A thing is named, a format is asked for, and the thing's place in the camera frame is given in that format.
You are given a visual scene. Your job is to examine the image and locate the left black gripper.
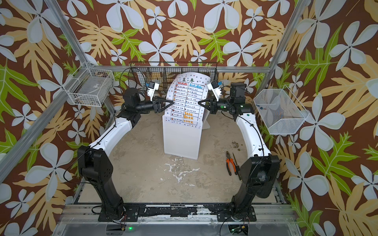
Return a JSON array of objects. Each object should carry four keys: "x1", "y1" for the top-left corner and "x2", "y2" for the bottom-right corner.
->
[{"x1": 134, "y1": 96, "x2": 172, "y2": 115}]

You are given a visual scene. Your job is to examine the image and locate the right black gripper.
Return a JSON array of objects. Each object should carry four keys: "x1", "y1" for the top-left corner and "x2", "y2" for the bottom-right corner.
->
[{"x1": 200, "y1": 96, "x2": 236, "y2": 117}]

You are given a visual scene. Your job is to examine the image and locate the dotted border table menu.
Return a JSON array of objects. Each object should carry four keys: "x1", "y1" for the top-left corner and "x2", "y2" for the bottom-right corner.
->
[{"x1": 163, "y1": 72, "x2": 211, "y2": 128}]

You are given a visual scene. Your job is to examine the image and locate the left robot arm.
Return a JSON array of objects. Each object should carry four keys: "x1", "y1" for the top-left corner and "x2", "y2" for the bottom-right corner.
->
[{"x1": 77, "y1": 88, "x2": 174, "y2": 223}]

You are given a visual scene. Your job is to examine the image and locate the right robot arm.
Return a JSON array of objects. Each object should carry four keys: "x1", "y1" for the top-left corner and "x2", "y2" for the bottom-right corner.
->
[{"x1": 199, "y1": 82, "x2": 280, "y2": 221}]

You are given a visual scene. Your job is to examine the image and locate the black screwdriver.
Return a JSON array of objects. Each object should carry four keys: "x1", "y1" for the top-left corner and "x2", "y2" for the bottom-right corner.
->
[{"x1": 233, "y1": 153, "x2": 242, "y2": 180}]

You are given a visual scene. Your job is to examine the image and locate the white mesh basket right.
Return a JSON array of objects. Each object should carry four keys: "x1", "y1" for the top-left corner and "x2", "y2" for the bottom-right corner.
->
[{"x1": 254, "y1": 86, "x2": 310, "y2": 135}]

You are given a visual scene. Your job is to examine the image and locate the black tool case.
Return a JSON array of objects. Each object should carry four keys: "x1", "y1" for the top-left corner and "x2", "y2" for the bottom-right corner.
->
[{"x1": 258, "y1": 154, "x2": 280, "y2": 199}]

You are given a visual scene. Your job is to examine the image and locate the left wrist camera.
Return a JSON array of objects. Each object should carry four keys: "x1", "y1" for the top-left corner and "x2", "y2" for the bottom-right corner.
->
[{"x1": 146, "y1": 81, "x2": 159, "y2": 101}]

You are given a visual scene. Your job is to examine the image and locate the black wire rack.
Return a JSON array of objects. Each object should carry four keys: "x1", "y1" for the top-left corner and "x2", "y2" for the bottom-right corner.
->
[{"x1": 128, "y1": 62, "x2": 219, "y2": 95}]

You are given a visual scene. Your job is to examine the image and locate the orange handled pliers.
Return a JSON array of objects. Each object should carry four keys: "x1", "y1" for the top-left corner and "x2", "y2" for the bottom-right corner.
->
[{"x1": 226, "y1": 151, "x2": 237, "y2": 176}]

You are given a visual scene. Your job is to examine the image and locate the white wire basket left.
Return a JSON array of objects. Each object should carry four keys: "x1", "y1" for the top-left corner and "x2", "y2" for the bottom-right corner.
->
[{"x1": 65, "y1": 63, "x2": 115, "y2": 107}]

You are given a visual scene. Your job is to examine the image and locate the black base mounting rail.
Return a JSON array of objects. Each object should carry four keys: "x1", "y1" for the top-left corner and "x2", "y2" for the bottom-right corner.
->
[{"x1": 91, "y1": 203, "x2": 257, "y2": 223}]

